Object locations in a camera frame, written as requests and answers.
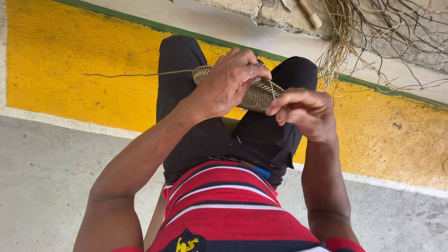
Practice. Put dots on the black shorts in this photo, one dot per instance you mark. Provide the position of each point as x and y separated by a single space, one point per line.
252 140

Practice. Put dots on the thin weaving straw strand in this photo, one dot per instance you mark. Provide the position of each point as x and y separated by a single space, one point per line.
272 89

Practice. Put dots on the round woven straw basket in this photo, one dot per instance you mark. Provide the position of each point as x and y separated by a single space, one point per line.
257 96

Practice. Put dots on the person's left hand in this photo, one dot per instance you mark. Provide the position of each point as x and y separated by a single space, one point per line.
224 87

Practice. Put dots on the bundle of dark thin fibres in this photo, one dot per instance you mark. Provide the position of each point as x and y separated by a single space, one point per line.
409 31

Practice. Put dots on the short straw piece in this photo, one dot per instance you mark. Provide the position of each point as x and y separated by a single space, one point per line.
238 139

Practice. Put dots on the bundle of pale straw fibres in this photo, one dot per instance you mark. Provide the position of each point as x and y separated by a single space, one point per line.
337 45

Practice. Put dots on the blue and black pen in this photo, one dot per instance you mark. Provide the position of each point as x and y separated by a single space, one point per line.
259 170

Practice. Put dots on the curved metal tool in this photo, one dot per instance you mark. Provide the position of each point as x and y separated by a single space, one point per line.
286 5

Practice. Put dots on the red striped shirt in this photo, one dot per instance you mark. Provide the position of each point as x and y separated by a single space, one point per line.
227 217

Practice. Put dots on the long straw core strand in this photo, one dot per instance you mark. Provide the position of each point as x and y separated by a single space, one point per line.
140 74

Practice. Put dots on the person's right hand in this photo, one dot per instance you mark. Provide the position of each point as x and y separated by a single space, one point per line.
311 112

